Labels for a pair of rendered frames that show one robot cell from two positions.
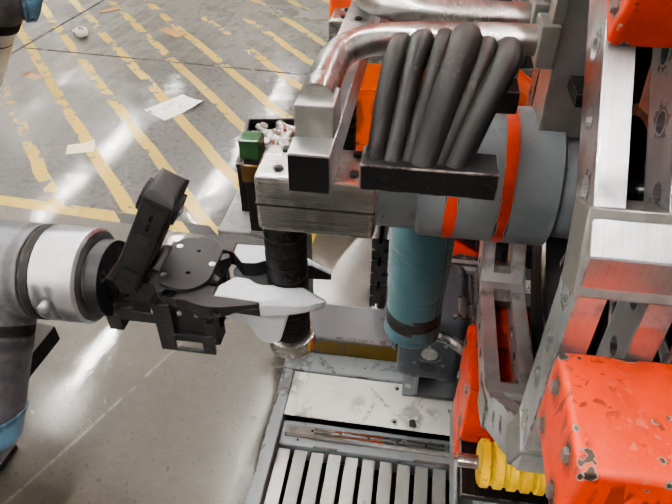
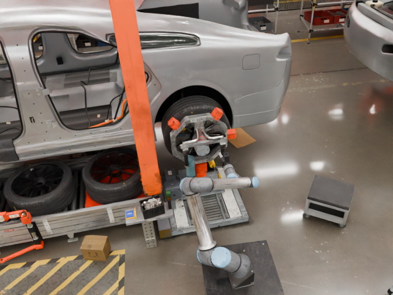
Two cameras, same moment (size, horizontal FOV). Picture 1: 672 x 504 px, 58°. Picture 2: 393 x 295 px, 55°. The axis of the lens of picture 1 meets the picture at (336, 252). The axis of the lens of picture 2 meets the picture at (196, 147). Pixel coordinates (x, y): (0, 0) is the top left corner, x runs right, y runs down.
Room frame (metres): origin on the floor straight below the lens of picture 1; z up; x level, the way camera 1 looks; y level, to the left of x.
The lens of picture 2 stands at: (1.46, 2.51, 3.04)
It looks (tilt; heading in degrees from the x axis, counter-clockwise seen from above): 38 degrees down; 252
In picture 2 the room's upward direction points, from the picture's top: 3 degrees counter-clockwise
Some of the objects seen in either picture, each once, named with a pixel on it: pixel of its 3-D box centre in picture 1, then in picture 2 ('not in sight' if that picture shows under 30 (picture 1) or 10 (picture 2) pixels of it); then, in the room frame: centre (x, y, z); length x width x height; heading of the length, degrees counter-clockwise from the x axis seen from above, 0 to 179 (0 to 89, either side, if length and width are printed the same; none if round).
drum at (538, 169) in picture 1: (475, 172); (200, 144); (0.54, -0.15, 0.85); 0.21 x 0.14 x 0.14; 81
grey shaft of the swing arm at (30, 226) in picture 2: not in sight; (32, 230); (2.23, -0.23, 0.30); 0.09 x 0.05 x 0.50; 171
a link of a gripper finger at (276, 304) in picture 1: (270, 317); not in sight; (0.37, 0.06, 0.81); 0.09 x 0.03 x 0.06; 74
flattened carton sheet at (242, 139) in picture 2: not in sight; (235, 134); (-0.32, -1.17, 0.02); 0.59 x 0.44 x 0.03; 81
